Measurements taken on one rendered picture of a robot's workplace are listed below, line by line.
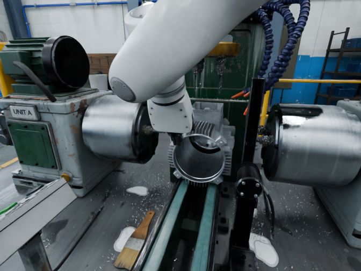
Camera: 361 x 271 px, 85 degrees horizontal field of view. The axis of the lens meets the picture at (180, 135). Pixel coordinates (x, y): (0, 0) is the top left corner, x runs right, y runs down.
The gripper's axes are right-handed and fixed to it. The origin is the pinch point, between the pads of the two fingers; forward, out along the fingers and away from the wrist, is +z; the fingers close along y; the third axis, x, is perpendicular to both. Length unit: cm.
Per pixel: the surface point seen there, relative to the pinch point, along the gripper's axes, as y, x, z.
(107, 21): -325, 484, 146
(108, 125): -24.0, 3.7, 1.7
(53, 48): -44, 20, -16
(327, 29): 224, 521, 201
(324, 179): 39.6, -1.4, 10.4
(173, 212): 1.7, -17.0, 9.8
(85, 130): -33.5, 2.6, 4.3
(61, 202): -14.5, -24.8, -9.8
